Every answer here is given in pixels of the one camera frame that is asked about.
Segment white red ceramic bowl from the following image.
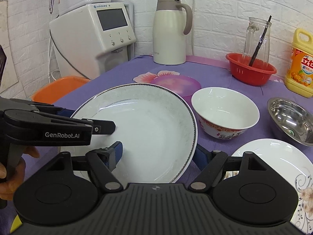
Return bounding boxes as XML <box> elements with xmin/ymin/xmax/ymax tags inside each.
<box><xmin>191</xmin><ymin>87</ymin><xmax>260</xmax><ymax>140</ymax></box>

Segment white plate grey rim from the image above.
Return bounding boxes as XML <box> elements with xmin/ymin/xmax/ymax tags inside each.
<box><xmin>60</xmin><ymin>84</ymin><xmax>198</xmax><ymax>186</ymax></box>

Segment white floral plate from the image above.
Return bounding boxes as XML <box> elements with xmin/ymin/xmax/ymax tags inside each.
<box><xmin>223</xmin><ymin>138</ymin><xmax>313</xmax><ymax>234</ymax></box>

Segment purple plastic bowl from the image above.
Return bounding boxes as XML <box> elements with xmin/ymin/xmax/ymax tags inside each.
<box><xmin>151</xmin><ymin>75</ymin><xmax>202</xmax><ymax>104</ymax></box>

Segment stainless steel bowl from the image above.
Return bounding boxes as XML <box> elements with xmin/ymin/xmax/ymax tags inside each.
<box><xmin>267</xmin><ymin>97</ymin><xmax>312</xmax><ymax>147</ymax></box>

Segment person's left hand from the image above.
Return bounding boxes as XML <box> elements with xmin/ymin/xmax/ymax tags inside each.
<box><xmin>0</xmin><ymin>157</ymin><xmax>26</xmax><ymax>201</ymax></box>

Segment orange plastic basin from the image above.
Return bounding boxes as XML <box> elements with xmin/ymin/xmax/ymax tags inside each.
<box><xmin>31</xmin><ymin>76</ymin><xmax>90</xmax><ymax>104</ymax></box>

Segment purple floral tablecloth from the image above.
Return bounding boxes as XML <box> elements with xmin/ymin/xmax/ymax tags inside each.
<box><xmin>0</xmin><ymin>55</ymin><xmax>313</xmax><ymax>235</ymax></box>

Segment white water dispenser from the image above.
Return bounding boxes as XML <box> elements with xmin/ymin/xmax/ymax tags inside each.
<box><xmin>49</xmin><ymin>1</ymin><xmax>136</xmax><ymax>80</ymax></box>

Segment red plastic basket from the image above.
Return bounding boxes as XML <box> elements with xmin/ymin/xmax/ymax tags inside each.
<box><xmin>226</xmin><ymin>53</ymin><xmax>277</xmax><ymax>87</ymax></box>

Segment white thermos jug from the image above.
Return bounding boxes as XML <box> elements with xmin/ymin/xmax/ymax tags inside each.
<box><xmin>153</xmin><ymin>0</ymin><xmax>193</xmax><ymax>65</ymax></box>

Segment black stirring stick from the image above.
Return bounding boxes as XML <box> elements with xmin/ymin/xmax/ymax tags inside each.
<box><xmin>248</xmin><ymin>15</ymin><xmax>273</xmax><ymax>67</ymax></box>

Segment yellow detergent bottle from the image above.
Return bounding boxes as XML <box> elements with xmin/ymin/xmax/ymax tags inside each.
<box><xmin>284</xmin><ymin>28</ymin><xmax>312</xmax><ymax>98</ymax></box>

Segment glass pitcher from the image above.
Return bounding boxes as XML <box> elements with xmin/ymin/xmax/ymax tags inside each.
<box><xmin>242</xmin><ymin>16</ymin><xmax>273</xmax><ymax>65</ymax></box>

